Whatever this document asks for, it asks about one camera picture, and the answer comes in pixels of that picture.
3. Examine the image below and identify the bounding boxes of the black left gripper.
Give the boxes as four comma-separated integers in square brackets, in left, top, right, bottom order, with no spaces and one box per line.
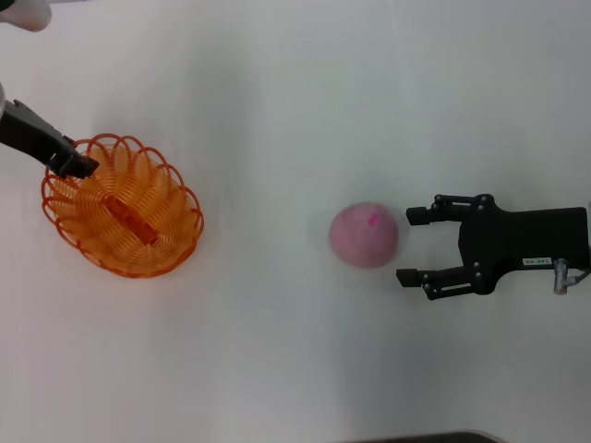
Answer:
[0,99,101,180]

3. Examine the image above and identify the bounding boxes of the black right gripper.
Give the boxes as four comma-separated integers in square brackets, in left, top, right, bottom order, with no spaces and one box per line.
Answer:
[395,193,591,302]

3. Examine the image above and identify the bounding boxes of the pink peach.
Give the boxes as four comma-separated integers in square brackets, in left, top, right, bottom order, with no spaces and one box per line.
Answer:
[328,201,400,269]

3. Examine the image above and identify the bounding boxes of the orange woven plastic basket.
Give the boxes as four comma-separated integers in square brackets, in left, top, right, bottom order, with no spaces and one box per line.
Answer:
[40,133,205,281]

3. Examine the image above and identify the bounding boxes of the dark rounded robot base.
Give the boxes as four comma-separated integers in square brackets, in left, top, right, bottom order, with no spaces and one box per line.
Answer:
[359,431,502,443]

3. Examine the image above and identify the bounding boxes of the silver right gripper cable connector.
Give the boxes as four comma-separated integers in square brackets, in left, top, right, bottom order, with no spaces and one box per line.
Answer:
[552,257,573,295]

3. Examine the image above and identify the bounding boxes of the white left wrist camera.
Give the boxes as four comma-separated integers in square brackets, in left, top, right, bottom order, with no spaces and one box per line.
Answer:
[0,0,53,32]

